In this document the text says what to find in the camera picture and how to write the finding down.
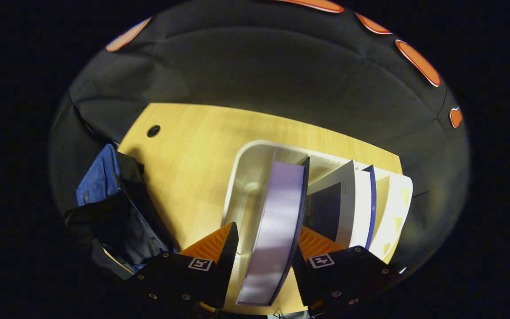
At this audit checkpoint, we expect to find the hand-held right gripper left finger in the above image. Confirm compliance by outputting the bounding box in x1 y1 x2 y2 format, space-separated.
133 222 240 309

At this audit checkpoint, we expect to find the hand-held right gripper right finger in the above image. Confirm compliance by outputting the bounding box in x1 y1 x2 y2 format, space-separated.
291 226 390 311

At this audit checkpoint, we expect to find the dark cover book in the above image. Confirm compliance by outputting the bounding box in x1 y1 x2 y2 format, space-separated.
236 155 311 307

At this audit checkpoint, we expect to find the white bookshelf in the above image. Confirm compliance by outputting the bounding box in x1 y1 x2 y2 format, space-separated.
220 140 414 268

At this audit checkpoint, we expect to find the blue illustrated cover book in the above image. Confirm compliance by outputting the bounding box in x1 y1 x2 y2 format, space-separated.
304 159 377 249

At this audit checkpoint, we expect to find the blue schoolbag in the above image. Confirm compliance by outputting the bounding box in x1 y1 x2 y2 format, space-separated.
64 143 178 280

